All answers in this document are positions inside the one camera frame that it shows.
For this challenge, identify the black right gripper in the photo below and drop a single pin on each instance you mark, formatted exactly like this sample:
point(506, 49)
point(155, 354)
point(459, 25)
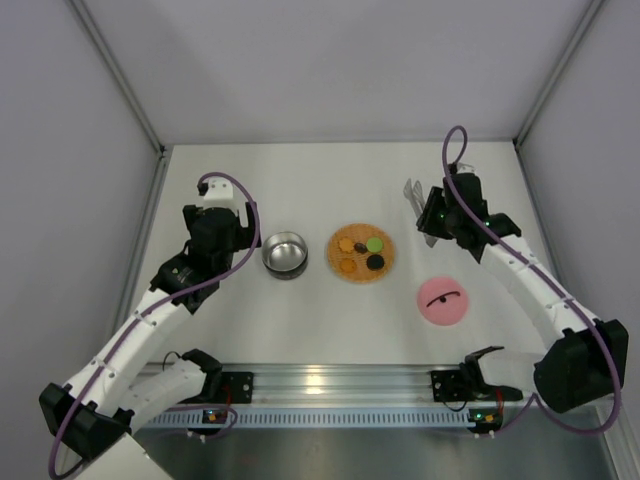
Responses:
point(432, 213)

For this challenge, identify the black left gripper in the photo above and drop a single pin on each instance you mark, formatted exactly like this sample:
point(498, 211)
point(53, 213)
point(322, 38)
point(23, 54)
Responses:
point(251, 226)

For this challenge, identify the metal tongs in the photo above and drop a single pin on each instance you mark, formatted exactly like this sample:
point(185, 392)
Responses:
point(413, 192)

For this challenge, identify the green round food piece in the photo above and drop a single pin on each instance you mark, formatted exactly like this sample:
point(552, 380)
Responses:
point(374, 244)

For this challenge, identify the black round food piece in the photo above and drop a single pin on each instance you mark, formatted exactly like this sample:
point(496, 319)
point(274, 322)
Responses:
point(375, 262)

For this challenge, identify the pink lid with black handle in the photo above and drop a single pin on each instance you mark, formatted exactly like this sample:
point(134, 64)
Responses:
point(442, 301)

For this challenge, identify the orange round food piece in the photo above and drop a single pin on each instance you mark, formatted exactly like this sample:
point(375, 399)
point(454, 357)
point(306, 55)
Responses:
point(347, 266)

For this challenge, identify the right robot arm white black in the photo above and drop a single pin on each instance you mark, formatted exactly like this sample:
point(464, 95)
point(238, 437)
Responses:
point(584, 358)

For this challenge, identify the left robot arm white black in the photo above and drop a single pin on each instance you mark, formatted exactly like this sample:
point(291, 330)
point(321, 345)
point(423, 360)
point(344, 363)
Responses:
point(104, 401)

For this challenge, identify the steel lunch box bowl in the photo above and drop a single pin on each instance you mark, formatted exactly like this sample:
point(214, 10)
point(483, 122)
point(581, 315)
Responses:
point(285, 255)

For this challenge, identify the woven orange basket plate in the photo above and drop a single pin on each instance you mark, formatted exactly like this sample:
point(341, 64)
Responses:
point(360, 233)

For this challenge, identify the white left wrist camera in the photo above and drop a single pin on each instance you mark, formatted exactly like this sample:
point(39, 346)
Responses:
point(216, 192)

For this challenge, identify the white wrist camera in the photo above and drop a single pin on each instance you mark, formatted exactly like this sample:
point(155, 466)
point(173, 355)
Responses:
point(216, 192)
point(461, 168)

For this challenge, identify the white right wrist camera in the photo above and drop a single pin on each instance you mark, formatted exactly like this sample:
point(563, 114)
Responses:
point(461, 168)

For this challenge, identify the left aluminium frame post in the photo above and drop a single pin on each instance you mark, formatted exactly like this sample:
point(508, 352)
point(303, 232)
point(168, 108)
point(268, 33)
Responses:
point(88, 24)

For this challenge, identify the aluminium frame post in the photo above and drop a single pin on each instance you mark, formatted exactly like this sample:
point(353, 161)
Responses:
point(88, 24)
point(559, 68)

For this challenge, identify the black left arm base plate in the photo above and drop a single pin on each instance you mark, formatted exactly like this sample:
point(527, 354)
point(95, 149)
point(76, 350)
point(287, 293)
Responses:
point(237, 387)

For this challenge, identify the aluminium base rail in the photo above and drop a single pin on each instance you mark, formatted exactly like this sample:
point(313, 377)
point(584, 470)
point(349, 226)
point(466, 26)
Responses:
point(325, 386)

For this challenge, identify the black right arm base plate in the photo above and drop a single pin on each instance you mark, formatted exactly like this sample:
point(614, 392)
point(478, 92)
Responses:
point(449, 386)

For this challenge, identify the slotted grey cable duct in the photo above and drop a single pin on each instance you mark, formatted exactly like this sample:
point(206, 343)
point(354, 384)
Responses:
point(350, 417)

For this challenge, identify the right aluminium frame post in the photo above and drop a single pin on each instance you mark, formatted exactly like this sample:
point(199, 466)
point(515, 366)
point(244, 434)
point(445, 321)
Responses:
point(559, 68)

